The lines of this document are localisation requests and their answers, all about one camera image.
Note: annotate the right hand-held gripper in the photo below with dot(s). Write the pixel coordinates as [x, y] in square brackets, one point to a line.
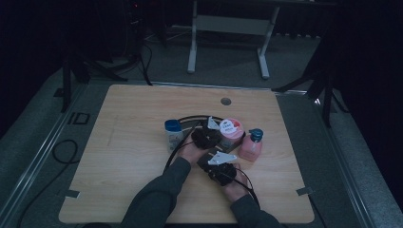
[223, 174]

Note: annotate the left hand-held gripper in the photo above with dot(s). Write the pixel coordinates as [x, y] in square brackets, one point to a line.
[206, 138]

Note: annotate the dark grey corner shelf tray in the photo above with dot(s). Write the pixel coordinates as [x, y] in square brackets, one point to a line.
[204, 163]

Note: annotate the pink jar with printed lid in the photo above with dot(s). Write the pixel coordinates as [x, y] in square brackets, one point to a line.
[232, 129]

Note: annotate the white bottle with blue cap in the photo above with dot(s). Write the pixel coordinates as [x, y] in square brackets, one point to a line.
[173, 136]

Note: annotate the pink bottle with blue pump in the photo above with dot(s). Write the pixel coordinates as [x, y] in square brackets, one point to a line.
[250, 150]

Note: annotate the person's left hand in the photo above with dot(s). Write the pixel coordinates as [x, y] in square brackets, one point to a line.
[191, 153]

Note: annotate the person's right hand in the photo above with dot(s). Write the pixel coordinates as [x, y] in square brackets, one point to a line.
[235, 191]

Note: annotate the round grey table grommet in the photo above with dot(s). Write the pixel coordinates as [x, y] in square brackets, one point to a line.
[225, 101]

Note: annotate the grey tape strip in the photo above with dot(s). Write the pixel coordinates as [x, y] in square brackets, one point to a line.
[304, 191]
[72, 193]

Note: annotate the black tripod stand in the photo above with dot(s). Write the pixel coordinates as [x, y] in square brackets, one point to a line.
[66, 85]
[326, 95]

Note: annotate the dark equipment rack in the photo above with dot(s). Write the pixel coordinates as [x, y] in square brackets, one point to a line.
[134, 28]

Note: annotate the metal floor rail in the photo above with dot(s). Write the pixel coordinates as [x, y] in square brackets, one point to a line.
[347, 164]
[38, 158]
[221, 86]

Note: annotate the white desk frame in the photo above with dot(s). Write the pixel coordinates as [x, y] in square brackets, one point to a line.
[231, 25]

